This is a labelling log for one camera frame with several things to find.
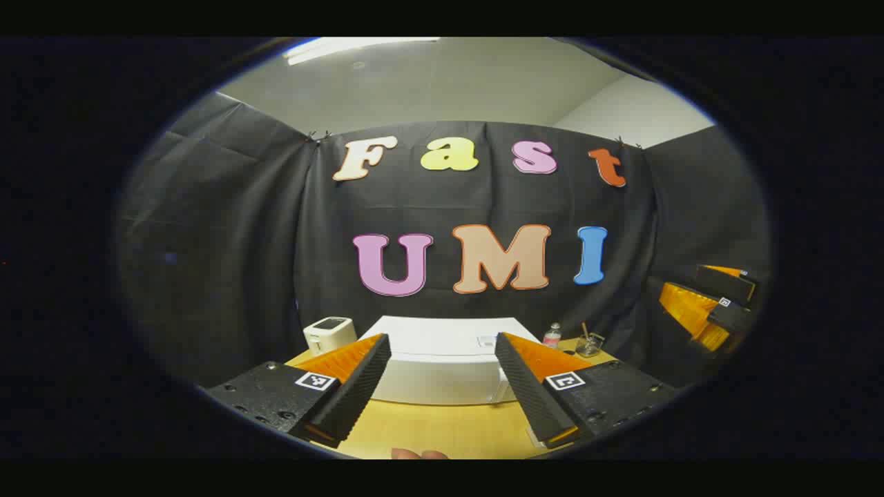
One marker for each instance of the ceiling light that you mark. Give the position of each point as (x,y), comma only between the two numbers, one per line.
(345,48)

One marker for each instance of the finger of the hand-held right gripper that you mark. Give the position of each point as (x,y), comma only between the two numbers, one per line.
(690,310)
(725,283)

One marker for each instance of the white microwave oven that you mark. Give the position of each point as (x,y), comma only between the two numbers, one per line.
(442,359)

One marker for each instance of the glass jar with sticks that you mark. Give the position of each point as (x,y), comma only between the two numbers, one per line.
(590,344)

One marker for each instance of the small clear bottle pink label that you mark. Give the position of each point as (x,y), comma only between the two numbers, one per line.
(552,337)

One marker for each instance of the small black cloth clip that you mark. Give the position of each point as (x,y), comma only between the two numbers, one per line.
(319,137)
(627,143)

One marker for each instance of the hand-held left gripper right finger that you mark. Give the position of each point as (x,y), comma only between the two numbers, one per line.
(528,386)

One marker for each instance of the black backdrop cloth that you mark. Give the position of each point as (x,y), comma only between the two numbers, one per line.
(228,241)

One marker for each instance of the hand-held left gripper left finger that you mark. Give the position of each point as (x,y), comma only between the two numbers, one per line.
(359,386)

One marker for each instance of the white toaster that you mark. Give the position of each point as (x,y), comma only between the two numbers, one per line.
(328,336)

